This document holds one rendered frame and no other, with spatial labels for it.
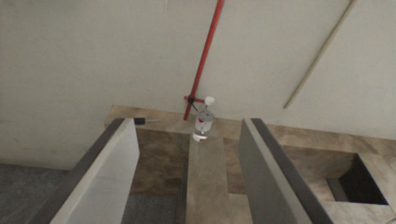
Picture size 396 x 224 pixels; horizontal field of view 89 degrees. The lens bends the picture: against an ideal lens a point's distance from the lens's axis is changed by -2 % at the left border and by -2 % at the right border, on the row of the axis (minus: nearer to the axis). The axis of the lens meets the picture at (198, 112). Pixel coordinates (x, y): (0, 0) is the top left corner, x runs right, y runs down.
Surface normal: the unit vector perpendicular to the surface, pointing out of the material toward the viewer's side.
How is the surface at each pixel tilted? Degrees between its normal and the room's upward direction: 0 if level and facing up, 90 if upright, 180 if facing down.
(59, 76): 90
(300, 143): 0
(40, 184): 0
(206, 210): 0
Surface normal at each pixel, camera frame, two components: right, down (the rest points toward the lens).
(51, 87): -0.01, 0.70
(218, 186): 0.16, -0.69
